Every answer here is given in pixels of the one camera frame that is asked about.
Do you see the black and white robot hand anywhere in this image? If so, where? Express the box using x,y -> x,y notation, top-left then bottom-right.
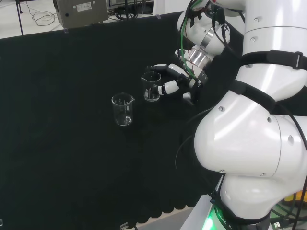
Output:
144,63 -> 209,106

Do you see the clear glass beaker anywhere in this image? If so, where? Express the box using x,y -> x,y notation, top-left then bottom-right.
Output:
111,92 -> 135,127
140,71 -> 162,102

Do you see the grey metal equipment box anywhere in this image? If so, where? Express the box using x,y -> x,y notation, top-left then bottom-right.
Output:
52,0 -> 109,29

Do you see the black bench cloth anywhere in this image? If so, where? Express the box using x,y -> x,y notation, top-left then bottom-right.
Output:
0,11 -> 245,230

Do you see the yellow stop button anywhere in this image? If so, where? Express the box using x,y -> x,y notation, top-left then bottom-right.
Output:
284,194 -> 302,204

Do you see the black tripod leg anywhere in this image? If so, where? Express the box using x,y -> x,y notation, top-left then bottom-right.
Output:
15,0 -> 24,36

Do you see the equipment rack with cables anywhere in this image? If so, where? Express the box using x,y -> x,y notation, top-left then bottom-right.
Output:
106,0 -> 154,20

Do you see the thin floor cable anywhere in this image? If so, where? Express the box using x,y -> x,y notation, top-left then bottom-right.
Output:
24,0 -> 59,27

